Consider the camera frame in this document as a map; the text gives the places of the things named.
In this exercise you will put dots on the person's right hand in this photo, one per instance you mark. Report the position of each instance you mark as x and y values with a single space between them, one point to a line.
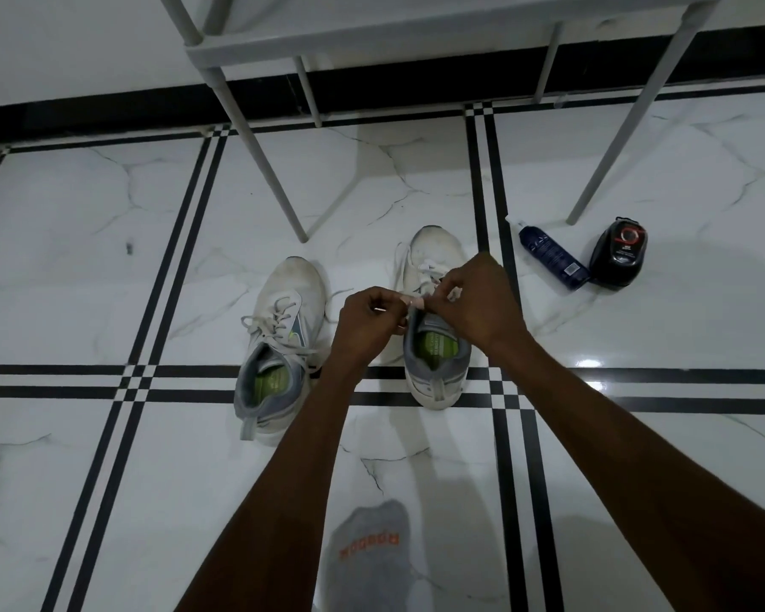
481 305

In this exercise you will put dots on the person's left hand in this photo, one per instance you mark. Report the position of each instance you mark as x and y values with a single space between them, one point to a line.
363 331

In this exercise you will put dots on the white shoelace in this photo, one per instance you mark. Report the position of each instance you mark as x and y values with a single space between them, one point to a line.
277 328
424 274

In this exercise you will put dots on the white sneaker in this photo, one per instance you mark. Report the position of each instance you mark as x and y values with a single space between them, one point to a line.
436 391
293 280

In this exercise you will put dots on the person's right forearm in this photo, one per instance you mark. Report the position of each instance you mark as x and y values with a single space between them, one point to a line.
656 484

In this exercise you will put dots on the person's left forearm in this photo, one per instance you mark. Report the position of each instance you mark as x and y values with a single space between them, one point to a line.
261 503

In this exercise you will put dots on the black shoe polish container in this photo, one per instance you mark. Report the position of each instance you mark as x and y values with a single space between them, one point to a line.
618 254

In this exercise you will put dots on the grey metal shelf rack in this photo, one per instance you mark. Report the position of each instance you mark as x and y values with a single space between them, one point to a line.
421 34

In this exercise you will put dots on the dark blue spray bottle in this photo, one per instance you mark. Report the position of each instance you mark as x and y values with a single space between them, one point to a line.
551 254

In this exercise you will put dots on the white sock with orange print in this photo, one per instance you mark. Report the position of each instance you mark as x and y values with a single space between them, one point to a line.
370 560

